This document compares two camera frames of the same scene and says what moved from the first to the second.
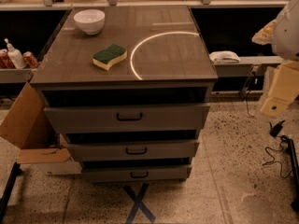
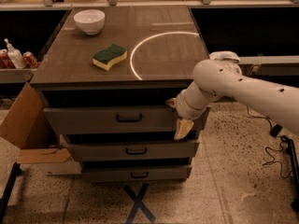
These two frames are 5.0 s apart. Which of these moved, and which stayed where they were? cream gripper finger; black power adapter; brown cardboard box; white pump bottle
Moved: cream gripper finger
Stayed: white pump bottle; brown cardboard box; black power adapter
